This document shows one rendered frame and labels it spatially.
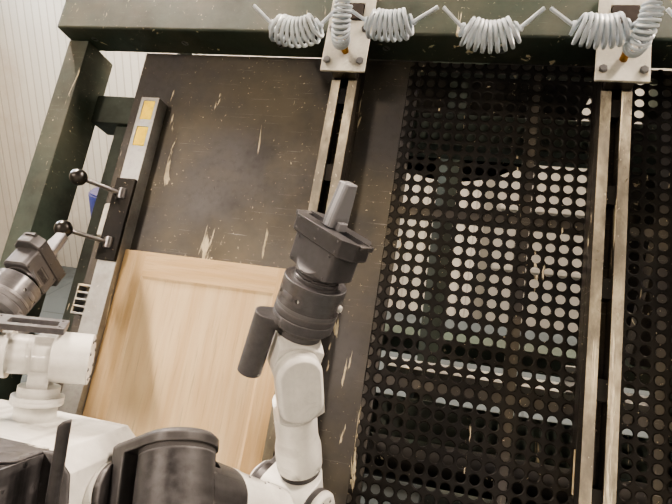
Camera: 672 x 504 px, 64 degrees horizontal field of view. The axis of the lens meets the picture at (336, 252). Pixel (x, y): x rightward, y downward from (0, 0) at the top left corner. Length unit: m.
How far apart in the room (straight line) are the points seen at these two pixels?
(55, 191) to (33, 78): 3.79
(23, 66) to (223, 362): 4.39
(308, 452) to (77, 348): 0.36
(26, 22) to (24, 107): 0.68
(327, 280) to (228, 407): 0.57
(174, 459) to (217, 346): 0.57
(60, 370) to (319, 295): 0.34
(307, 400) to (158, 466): 0.21
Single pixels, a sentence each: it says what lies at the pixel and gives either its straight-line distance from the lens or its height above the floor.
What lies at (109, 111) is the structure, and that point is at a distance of 1.61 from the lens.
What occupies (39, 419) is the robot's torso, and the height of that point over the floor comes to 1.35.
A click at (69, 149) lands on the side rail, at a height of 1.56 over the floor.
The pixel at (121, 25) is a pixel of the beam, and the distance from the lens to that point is 1.55.
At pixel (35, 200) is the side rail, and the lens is 1.51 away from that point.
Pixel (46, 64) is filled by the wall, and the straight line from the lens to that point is 5.19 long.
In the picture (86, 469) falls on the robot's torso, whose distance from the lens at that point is 0.71.
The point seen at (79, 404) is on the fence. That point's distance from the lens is 1.33.
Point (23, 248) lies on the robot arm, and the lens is 1.16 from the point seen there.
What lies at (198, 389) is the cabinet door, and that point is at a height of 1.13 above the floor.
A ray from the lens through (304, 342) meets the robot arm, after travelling 0.74.
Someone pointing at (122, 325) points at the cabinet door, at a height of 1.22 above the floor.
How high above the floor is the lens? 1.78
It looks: 18 degrees down
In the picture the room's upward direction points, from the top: 2 degrees clockwise
